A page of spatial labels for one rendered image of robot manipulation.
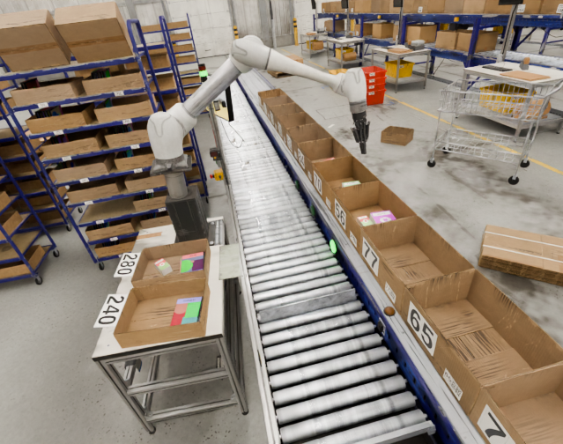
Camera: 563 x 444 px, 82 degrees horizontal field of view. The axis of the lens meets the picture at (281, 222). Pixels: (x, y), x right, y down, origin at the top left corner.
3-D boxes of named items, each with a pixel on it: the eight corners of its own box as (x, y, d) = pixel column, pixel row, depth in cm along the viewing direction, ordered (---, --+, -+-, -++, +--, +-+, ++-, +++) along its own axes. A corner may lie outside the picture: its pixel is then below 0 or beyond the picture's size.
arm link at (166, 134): (150, 160, 172) (138, 119, 160) (159, 148, 188) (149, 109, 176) (181, 159, 173) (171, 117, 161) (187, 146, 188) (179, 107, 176)
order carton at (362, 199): (331, 214, 193) (331, 189, 183) (378, 204, 196) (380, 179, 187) (359, 255, 160) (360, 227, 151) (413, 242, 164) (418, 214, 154)
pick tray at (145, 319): (137, 301, 168) (130, 287, 163) (211, 290, 169) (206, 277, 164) (120, 349, 145) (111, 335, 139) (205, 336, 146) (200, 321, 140)
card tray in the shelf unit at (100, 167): (57, 181, 262) (51, 171, 257) (70, 166, 287) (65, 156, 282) (108, 173, 266) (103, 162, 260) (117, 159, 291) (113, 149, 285)
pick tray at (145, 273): (148, 261, 195) (142, 247, 190) (211, 250, 197) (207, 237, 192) (137, 295, 172) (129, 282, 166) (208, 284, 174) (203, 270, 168)
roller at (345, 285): (252, 308, 162) (251, 302, 160) (351, 285, 169) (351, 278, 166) (254, 316, 158) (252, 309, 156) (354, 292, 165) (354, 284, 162)
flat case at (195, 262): (181, 279, 176) (180, 277, 175) (182, 257, 192) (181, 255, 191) (205, 274, 177) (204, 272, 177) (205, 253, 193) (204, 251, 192)
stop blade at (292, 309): (262, 323, 152) (259, 311, 147) (354, 300, 157) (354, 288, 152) (262, 325, 152) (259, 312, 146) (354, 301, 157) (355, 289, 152)
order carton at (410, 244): (359, 255, 161) (359, 226, 151) (413, 242, 164) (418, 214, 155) (399, 315, 128) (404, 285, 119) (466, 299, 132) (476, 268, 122)
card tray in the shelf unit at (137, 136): (108, 148, 257) (103, 136, 251) (116, 136, 282) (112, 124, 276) (160, 139, 262) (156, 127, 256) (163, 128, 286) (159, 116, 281)
